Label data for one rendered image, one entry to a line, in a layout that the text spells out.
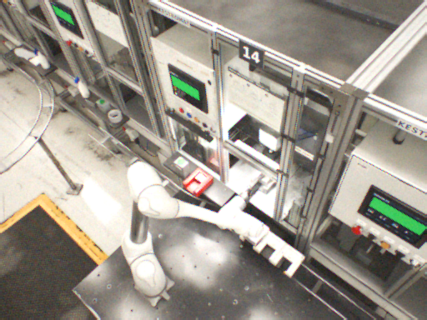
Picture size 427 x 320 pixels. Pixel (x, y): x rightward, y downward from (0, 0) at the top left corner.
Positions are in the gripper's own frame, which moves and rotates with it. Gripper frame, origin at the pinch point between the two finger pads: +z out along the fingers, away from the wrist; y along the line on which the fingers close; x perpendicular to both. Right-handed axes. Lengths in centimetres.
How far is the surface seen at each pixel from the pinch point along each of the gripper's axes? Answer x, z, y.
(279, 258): -36.2, -30.6, -12.5
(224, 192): 15.2, -18.7, -9.2
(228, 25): 19, -3, 101
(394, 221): -72, -16, 59
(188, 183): 36.3, -30.2, -5.0
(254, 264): -23, -37, -32
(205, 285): -8, -66, -31
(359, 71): -37, 0, 103
